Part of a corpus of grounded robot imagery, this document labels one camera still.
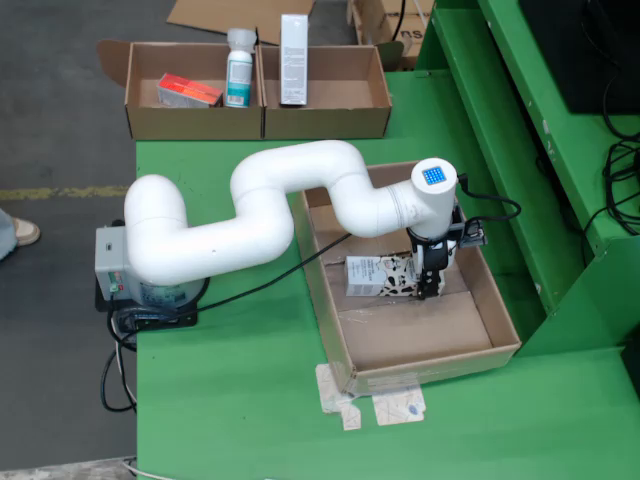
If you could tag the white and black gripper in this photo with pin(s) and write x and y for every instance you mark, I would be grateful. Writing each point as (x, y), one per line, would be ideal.
(435, 252)

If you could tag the cow print hand cream box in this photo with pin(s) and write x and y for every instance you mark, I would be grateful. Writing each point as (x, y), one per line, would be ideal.
(362, 277)

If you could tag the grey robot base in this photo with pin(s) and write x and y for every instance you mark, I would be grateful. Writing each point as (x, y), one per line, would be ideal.
(112, 260)

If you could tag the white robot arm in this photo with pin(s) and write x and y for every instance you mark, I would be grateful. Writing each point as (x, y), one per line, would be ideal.
(250, 175)

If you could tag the large shallow cardboard tray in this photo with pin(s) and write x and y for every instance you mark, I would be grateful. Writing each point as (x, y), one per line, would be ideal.
(415, 340)

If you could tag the open brown cardboard box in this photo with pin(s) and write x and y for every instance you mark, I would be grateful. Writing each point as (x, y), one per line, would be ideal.
(325, 122)

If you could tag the black box-shaped object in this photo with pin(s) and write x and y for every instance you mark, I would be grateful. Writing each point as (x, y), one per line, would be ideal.
(632, 370)

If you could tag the printed cardboard shipping box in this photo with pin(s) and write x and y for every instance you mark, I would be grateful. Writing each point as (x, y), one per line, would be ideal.
(392, 47)

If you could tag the tall white product box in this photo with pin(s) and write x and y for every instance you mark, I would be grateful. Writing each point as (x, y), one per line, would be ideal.
(294, 50)

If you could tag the plain cardboard shipping box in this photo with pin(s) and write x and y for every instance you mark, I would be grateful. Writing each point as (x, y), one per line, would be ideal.
(365, 15)

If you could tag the cardboard box with side flap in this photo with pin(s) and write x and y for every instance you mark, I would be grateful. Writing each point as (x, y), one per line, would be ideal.
(190, 122)

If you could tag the red orange product box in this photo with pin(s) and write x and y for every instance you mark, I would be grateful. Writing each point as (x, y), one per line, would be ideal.
(187, 90)

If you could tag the flat cardboard sheet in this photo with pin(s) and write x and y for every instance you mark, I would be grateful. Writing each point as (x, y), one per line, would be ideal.
(225, 15)

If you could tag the flattened printed carton piece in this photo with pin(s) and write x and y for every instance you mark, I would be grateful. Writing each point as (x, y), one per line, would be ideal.
(400, 407)
(327, 395)

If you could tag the green metal shelf rack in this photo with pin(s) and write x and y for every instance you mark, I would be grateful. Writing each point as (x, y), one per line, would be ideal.
(565, 300)

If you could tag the black monitor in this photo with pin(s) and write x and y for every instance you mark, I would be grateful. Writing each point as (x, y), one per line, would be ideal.
(575, 50)

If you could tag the white bottle with teal label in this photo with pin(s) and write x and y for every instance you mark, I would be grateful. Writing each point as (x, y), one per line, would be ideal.
(239, 65)

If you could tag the beige shoe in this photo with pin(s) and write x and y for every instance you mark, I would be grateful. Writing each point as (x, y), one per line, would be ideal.
(27, 232)

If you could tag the blue jeans leg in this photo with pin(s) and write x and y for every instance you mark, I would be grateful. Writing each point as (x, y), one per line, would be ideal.
(5, 235)

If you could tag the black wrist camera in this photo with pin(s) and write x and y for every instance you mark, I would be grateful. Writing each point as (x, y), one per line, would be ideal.
(472, 235)

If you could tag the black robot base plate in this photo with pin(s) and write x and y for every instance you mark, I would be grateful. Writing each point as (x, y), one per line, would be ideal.
(170, 320)

